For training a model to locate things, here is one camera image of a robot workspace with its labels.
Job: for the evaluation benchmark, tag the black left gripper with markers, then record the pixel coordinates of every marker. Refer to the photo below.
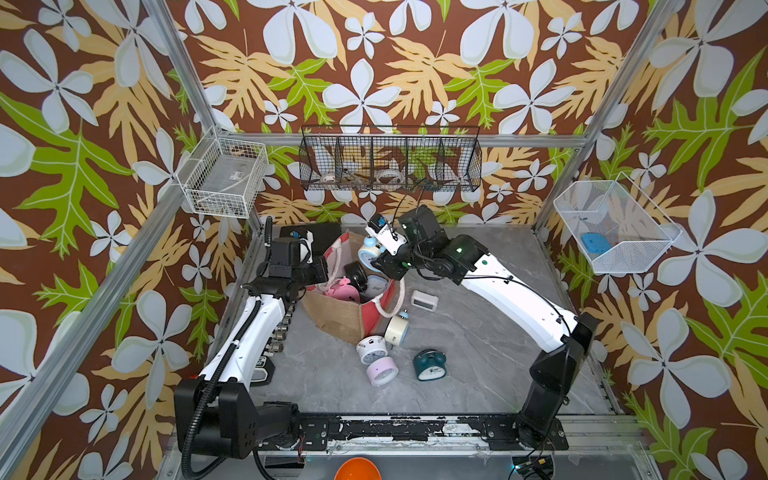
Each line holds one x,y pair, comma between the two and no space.
319,265

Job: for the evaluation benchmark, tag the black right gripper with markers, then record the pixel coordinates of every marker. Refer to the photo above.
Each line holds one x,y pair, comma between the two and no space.
388,264

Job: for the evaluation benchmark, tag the white digital alarm clock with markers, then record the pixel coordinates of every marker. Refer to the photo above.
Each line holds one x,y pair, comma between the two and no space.
424,300

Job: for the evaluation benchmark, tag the light blue bell alarm clock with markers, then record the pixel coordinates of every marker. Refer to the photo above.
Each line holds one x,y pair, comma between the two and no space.
369,252

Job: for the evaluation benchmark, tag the pink twin bell alarm clock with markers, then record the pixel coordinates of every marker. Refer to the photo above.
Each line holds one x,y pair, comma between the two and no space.
344,289

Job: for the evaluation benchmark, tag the clear round alarm clock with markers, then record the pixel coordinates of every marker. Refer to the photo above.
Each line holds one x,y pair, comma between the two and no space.
375,286

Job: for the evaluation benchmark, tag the burlap red Christmas canvas bag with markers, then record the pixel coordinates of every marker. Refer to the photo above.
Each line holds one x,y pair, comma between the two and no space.
348,320

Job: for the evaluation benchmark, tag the white round alarm clock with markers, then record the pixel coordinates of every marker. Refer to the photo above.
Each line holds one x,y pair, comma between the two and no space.
371,349

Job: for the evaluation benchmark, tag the dark green alarm clock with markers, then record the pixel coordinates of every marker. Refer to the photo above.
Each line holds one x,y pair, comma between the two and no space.
429,365

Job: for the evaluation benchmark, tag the lilac round alarm clock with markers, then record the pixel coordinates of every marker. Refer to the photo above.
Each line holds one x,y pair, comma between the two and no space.
382,371

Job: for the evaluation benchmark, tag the black twin bell alarm clock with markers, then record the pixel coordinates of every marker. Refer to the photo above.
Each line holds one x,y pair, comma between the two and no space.
357,276

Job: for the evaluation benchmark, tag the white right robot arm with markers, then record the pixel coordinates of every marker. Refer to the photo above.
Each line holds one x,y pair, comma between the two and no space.
564,337

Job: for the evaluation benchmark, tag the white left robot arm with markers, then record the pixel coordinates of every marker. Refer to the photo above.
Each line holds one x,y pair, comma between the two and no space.
216,418

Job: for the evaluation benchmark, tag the cream round alarm clock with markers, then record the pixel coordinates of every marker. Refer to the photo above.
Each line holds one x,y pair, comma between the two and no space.
397,329

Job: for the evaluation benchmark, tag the blue object in basket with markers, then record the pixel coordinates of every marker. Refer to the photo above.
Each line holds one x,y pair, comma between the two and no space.
596,244

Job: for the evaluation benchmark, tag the orange bowl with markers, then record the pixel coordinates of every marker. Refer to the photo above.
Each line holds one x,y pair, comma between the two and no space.
358,468

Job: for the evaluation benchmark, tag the black wire wall basket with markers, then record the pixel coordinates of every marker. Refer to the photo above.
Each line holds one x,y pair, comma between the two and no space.
389,158

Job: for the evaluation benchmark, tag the white wire basket left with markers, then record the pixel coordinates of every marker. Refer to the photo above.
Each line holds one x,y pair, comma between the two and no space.
222,174

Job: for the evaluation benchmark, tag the white wire basket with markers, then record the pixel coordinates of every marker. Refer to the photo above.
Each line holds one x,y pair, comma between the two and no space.
222,174
640,231

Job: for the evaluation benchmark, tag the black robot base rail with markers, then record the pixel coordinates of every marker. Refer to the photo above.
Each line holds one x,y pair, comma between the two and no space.
496,431

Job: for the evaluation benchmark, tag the white wire basket right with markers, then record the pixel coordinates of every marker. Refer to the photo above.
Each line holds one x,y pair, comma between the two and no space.
640,231

